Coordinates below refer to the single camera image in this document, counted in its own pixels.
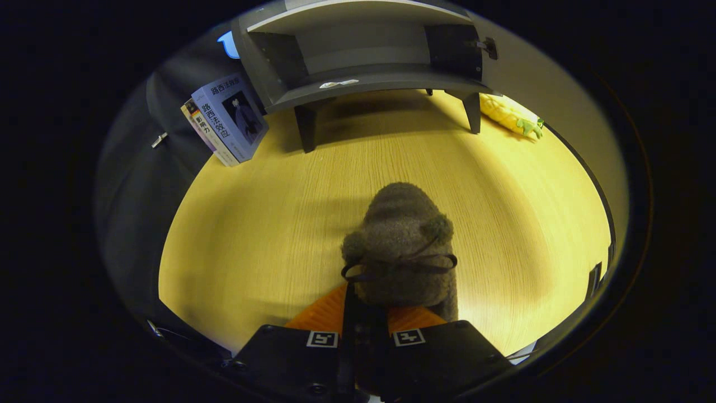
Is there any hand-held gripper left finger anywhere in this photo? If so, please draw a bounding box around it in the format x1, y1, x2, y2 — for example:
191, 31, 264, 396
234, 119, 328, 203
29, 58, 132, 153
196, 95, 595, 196
221, 283, 359, 403

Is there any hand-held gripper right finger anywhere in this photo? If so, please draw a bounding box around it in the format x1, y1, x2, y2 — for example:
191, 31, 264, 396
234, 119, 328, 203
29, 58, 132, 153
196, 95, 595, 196
386, 305, 512, 401

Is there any brown fuzzy shoe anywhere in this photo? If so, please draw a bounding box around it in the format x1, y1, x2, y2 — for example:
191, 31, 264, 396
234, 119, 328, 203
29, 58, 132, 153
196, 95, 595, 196
340, 182, 459, 336

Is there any grey shoe cabinet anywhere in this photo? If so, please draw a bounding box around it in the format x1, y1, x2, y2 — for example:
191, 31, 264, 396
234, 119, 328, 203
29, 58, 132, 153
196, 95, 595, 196
232, 0, 498, 153

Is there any yellow plush toy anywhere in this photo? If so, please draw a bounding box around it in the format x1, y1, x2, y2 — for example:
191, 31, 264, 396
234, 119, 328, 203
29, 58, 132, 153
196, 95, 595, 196
480, 92, 544, 139

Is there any black backdrop cloth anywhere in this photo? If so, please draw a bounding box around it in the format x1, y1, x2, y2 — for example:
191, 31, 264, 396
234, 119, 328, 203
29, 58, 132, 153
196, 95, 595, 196
95, 34, 269, 359

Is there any blue book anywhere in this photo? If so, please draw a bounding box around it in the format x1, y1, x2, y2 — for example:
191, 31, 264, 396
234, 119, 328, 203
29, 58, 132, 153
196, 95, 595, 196
191, 73, 270, 164

